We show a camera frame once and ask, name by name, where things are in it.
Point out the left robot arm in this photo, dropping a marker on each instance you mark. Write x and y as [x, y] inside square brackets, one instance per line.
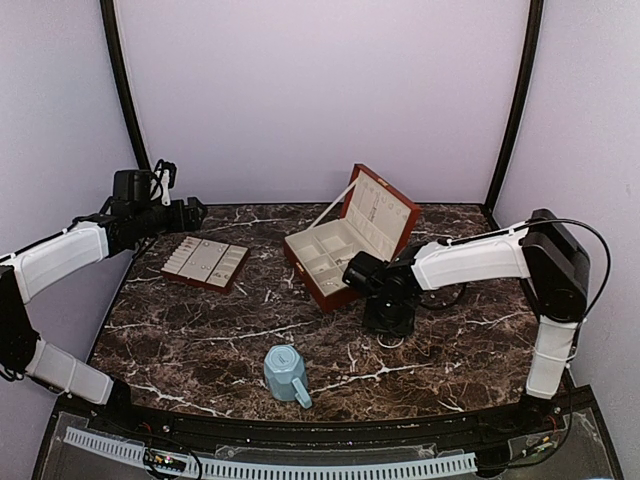
[139, 208]

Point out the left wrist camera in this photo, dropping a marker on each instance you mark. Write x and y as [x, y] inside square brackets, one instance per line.
[162, 181]

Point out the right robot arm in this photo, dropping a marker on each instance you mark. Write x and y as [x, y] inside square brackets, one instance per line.
[540, 250]

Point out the light blue mug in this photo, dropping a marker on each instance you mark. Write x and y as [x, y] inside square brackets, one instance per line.
[285, 375]

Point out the red wooden jewelry box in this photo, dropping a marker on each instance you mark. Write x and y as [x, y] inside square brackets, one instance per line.
[375, 217]

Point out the red jewelry tray insert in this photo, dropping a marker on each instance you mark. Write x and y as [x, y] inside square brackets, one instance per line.
[205, 264]

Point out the right black frame post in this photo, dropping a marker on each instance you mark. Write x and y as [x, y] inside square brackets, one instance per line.
[521, 89]

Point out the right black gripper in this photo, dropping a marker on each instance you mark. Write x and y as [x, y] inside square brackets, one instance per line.
[369, 318]

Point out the white slotted cable duct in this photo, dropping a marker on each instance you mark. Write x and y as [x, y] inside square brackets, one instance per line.
[261, 463]

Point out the black front rail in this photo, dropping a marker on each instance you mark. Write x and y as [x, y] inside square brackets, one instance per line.
[482, 429]

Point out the black frame post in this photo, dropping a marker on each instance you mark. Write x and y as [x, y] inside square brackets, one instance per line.
[119, 73]
[521, 89]

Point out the left black frame post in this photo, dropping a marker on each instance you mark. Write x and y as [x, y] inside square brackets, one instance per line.
[119, 73]

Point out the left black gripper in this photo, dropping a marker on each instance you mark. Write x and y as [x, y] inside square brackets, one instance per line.
[193, 222]

